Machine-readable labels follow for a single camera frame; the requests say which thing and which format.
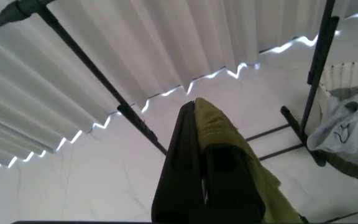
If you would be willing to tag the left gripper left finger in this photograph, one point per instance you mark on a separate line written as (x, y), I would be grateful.
(179, 174)

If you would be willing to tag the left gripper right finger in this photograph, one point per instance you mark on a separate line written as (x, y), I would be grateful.
(228, 193)

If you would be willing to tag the green printed shirt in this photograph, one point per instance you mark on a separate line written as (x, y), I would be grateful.
(216, 124)

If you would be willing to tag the black clothes rack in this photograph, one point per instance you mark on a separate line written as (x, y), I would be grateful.
(82, 59)

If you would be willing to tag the white laundry basket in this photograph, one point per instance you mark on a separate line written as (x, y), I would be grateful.
(346, 77)

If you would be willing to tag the pale grey shorts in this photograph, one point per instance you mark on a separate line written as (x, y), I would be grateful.
(337, 130)

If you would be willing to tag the white curtain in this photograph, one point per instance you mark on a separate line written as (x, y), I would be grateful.
(166, 37)

